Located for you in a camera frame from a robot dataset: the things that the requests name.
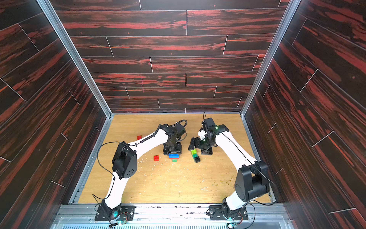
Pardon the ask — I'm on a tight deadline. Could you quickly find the blue long lego brick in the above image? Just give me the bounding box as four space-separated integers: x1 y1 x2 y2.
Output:
169 154 180 158

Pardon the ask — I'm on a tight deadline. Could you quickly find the aluminium corner post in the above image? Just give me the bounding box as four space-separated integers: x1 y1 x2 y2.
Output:
241 0 301 116
36 0 112 118

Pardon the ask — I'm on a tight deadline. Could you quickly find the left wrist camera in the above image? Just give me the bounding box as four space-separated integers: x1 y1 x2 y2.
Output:
173 123 185 141

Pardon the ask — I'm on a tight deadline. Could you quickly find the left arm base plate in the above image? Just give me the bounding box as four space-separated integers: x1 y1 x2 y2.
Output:
94 205 136 222

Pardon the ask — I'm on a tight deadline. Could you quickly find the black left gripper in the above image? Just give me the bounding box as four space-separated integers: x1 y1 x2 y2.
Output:
165 141 183 156

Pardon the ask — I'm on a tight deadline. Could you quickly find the black square lego brick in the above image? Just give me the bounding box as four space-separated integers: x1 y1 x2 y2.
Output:
194 157 201 163

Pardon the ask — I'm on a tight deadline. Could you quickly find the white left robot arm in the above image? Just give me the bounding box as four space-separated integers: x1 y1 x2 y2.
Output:
102 124 185 209

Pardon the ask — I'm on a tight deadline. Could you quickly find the aluminium corner post right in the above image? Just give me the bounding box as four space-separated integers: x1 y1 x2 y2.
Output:
241 0 301 116

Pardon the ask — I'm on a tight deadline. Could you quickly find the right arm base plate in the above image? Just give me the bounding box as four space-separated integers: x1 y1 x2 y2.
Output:
206 205 248 220

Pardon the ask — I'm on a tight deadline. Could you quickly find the aluminium front rail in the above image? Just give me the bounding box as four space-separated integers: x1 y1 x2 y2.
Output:
51 203 295 229

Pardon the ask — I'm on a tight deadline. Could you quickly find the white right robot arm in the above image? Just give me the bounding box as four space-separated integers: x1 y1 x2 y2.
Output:
188 131 270 218

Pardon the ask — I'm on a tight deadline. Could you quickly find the aluminium corner post left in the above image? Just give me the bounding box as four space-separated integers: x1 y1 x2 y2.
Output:
36 0 112 118

